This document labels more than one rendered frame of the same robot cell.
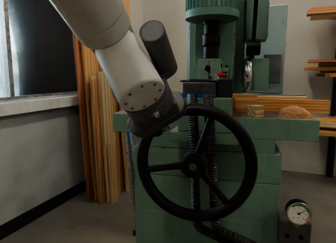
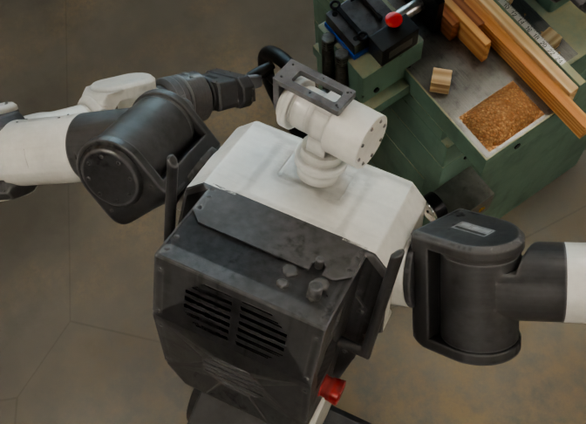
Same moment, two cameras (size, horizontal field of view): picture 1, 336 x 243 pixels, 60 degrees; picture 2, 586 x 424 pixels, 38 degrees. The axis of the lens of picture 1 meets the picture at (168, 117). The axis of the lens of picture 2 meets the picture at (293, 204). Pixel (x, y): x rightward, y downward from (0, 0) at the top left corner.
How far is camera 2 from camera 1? 1.40 m
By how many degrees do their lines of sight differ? 68
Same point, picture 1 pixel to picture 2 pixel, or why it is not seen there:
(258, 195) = (422, 155)
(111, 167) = not seen: outside the picture
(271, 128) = (440, 119)
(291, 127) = (459, 138)
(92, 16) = not seen: hidden behind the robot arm
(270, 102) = (515, 60)
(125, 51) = not seen: hidden behind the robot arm
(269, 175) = (433, 151)
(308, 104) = (558, 106)
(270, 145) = (437, 130)
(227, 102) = (359, 78)
